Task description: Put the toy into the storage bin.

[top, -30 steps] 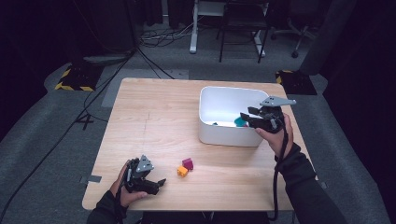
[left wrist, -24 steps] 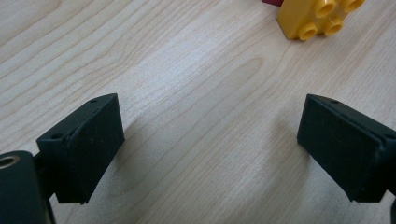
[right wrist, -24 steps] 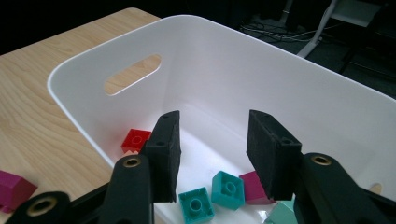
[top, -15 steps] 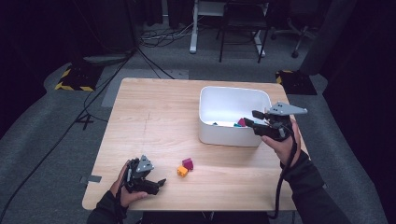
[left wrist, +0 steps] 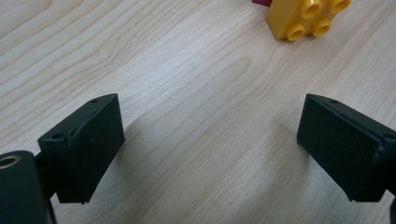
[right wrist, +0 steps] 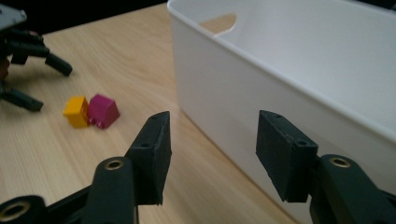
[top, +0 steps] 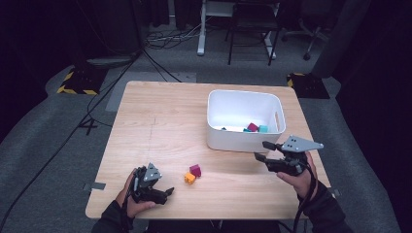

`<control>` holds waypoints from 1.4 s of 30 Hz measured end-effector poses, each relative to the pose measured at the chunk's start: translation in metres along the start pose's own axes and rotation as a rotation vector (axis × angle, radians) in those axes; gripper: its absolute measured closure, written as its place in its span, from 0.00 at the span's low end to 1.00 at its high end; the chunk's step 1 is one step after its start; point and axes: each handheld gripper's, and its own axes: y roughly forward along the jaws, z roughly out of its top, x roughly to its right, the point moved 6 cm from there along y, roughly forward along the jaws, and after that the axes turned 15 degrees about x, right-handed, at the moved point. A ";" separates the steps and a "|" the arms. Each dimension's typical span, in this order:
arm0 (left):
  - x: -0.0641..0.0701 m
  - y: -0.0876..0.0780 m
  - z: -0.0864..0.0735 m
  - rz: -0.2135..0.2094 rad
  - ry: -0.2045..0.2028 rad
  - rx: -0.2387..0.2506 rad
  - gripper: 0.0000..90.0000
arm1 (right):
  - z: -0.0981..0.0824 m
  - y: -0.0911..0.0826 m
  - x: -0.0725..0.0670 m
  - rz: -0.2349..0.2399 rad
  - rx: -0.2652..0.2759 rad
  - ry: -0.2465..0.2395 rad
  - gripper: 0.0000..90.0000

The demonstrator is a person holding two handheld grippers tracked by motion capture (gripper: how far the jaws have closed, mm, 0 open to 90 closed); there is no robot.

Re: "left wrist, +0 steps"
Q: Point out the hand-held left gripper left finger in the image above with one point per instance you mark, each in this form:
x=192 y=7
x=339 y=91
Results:
x=84 y=149

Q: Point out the yellow toy building block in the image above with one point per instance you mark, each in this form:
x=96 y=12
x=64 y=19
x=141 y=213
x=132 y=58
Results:
x=280 y=18

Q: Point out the magenta toy building block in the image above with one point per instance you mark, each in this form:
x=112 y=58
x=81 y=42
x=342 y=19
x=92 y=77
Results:
x=261 y=2

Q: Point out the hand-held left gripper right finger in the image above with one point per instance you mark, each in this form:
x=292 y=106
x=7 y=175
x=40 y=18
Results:
x=345 y=149

